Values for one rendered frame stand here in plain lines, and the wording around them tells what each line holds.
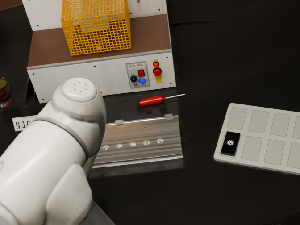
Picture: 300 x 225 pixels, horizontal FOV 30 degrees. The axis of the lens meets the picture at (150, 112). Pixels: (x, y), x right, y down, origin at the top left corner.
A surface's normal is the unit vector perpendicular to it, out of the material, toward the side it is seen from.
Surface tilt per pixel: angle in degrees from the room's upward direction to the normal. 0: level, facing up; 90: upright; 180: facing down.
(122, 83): 90
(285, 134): 0
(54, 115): 6
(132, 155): 0
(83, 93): 17
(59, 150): 41
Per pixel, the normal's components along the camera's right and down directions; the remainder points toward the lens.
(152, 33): -0.12, -0.67
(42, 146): 0.16, -0.57
